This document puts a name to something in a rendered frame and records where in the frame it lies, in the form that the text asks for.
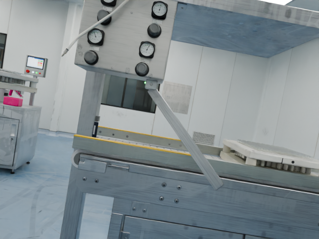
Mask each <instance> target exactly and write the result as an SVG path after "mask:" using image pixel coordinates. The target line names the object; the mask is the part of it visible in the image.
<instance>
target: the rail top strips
mask: <svg viewBox="0 0 319 239"><path fill-rule="evenodd" d="M98 127H101V128H107V129H114V130H120V131H126V132H131V133H137V134H143V135H148V136H154V137H159V138H167V137H161V136H156V135H150V134H145V133H139V132H133V131H128V130H122V129H115V128H109V127H104V126H98ZM74 136H76V137H82V138H89V139H95V140H101V141H107V142H112V143H118V144H124V145H129V146H135V147H142V148H148V149H154V150H159V151H165V152H171V153H176V154H182V155H188V156H191V154H189V153H183V152H177V151H172V150H166V149H160V148H155V147H147V146H141V145H136V144H130V143H124V142H119V141H113V140H107V139H102V138H94V137H89V136H83V135H78V134H75V135H74ZM167 139H172V140H178V141H181V140H180V139H174V138H167Z"/></svg>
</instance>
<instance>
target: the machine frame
mask: <svg viewBox="0 0 319 239"><path fill-rule="evenodd" d="M104 81H105V74H102V73H97V72H91V71H86V76H85V82H84V90H83V96H82V102H81V109H80V115H79V121H78V127H77V133H76V134H78V135H83V136H89V137H92V134H93V128H94V122H96V121H95V117H96V116H99V112H100V106H101V100H102V94H103V86H104ZM77 171H78V168H77V167H75V166H74V165H73V164H72V165H71V171H70V177H69V183H68V189H67V195H66V203H65V209H64V215H63V222H62V228H61V234H60V239H79V234H80V228H81V222H82V216H83V210H84V202H85V196H86V193H83V192H81V191H80V189H79V188H78V187H77V185H76V184H75V183H76V177H77Z"/></svg>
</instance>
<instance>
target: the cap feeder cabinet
mask: <svg viewBox="0 0 319 239"><path fill-rule="evenodd" d="M41 109H42V107H40V106H34V105H33V106H29V105H28V104H22V106H20V107H17V106H10V105H5V104H3V101H0V168H8V169H12V172H11V174H14V173H15V172H14V171H13V170H14V169H17V168H18V167H20V166H22V165H23V164H25V163H27V164H30V162H29V160H31V159H33V157H34V155H35V148H36V142H37V136H38V127H39V121H40V114H41Z"/></svg>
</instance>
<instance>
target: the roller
mask: <svg viewBox="0 0 319 239"><path fill-rule="evenodd" d="M81 154H83V153H77V154H76V155H75V156H74V162H75V164H76V165H78V163H79V161H80V155H81ZM84 154H86V153H84ZM87 155H92V154H87ZM93 156H94V155H93Z"/></svg>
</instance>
